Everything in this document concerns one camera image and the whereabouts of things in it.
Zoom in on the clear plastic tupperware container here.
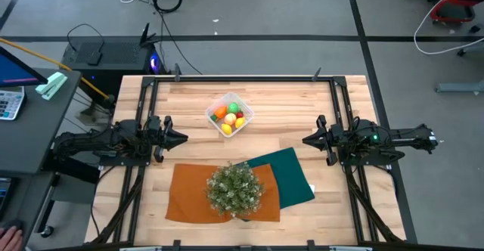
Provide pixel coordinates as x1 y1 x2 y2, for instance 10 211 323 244
205 91 255 138

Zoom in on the artificial plant in black pot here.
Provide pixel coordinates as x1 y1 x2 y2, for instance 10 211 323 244
206 161 265 220

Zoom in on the person's hand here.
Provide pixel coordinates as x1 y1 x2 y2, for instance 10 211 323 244
0 226 24 251

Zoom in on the black aluminium table frame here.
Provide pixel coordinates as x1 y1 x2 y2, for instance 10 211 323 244
85 75 419 251

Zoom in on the white floor cable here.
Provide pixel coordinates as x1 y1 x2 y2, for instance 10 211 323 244
413 0 484 56

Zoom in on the black computer tower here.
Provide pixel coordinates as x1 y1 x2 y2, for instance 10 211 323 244
60 22 162 93

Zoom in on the yellow hose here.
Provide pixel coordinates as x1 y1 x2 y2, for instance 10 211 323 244
0 37 116 103

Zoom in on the blue screen desk monitor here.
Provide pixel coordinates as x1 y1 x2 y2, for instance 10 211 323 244
0 45 49 89

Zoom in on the black computer mouse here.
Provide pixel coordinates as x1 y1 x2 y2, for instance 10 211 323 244
0 218 24 232

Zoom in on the teal cloth napkin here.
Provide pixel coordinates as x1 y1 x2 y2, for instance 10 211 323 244
236 147 316 209

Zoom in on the coiled black cable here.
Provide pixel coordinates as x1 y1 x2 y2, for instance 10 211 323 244
152 0 184 14

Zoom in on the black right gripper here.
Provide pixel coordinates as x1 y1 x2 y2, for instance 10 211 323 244
302 114 345 166

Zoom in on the grey office desk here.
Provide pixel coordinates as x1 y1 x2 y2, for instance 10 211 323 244
0 67 101 251

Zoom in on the silver frame bracket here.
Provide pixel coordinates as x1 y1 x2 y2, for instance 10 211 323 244
119 245 163 251

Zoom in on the orange toy carrot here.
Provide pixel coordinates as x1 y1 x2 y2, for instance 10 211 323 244
210 105 228 122

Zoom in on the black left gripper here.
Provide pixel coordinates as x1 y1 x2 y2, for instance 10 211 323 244
145 115 189 164

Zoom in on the mint green stapler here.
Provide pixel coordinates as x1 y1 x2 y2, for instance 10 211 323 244
35 71 69 101

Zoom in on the grey desk calculator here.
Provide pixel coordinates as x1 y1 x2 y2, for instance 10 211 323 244
0 86 26 122

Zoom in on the grey chair base leg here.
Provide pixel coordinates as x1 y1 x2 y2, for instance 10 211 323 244
434 79 484 95

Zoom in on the small black drive box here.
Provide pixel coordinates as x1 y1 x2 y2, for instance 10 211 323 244
86 50 103 67

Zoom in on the orange cloth napkin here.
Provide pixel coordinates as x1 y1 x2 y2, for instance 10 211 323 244
165 163 281 225

